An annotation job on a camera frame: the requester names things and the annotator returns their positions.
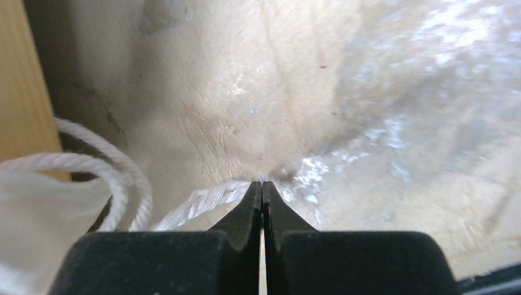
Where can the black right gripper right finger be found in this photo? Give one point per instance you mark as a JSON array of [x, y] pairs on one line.
[[303, 260]]

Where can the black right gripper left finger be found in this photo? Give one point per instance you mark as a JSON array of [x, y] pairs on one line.
[[221, 260]]

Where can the orange patterned white blanket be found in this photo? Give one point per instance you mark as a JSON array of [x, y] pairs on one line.
[[50, 200]]

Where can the wooden pet bed frame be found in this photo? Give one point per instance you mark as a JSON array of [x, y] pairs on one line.
[[27, 125]]

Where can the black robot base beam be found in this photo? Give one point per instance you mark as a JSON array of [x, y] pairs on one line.
[[502, 281]]

